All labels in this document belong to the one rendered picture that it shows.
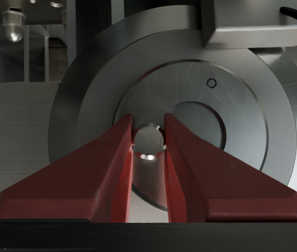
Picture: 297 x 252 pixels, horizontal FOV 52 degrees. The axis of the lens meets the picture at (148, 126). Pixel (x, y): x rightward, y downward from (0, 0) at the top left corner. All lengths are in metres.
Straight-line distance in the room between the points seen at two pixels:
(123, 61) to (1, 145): 0.40
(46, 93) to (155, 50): 0.37
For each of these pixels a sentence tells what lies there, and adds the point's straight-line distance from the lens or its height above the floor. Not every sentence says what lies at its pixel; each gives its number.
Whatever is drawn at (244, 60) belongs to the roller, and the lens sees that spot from 0.17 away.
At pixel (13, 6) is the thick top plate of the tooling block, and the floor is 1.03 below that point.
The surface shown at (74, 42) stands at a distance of 0.18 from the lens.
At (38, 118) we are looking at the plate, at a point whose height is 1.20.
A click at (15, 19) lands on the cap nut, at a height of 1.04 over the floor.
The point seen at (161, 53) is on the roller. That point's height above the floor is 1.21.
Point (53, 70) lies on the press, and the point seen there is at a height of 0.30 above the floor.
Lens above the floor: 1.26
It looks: 4 degrees down
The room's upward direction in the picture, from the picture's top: 178 degrees clockwise
